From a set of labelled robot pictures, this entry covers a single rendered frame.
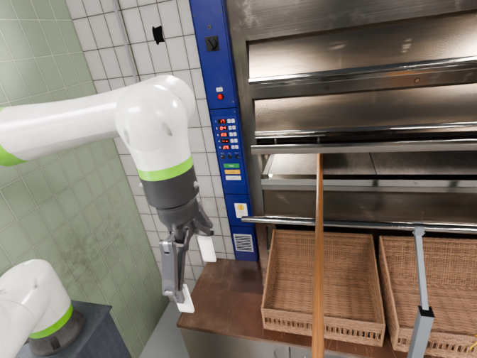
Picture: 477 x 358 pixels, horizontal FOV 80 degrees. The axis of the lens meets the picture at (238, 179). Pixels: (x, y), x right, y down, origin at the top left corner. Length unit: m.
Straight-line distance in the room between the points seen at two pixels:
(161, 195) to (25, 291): 0.53
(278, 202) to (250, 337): 0.72
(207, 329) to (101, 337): 0.72
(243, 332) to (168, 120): 1.35
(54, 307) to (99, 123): 0.56
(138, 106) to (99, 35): 1.37
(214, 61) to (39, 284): 1.10
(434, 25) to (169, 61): 1.16
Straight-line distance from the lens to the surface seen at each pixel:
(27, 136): 0.67
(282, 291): 1.76
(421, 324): 1.33
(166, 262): 0.52
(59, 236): 1.68
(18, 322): 0.88
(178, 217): 0.50
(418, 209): 1.73
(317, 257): 1.05
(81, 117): 0.61
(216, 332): 1.68
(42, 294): 0.93
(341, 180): 1.58
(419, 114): 1.50
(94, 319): 1.07
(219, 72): 1.45
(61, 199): 1.66
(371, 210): 1.68
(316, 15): 1.39
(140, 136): 0.43
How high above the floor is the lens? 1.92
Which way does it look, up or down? 27 degrees down
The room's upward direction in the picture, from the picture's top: 8 degrees counter-clockwise
